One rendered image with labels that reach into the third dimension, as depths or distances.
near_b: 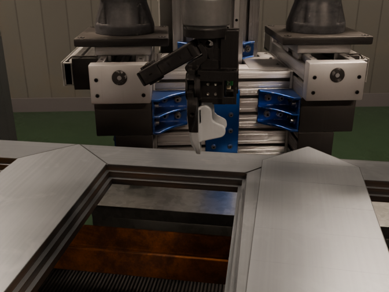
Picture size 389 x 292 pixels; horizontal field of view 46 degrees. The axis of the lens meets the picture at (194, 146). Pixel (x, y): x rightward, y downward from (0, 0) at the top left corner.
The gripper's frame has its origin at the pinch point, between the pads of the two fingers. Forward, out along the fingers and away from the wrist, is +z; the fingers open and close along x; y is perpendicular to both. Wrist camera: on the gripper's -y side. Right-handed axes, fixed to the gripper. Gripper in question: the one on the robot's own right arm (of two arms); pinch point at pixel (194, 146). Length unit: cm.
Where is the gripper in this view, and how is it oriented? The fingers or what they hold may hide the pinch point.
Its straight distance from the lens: 79.1
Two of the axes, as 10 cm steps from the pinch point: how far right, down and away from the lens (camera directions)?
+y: 9.9, 0.4, -1.2
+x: 1.3, -3.6, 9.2
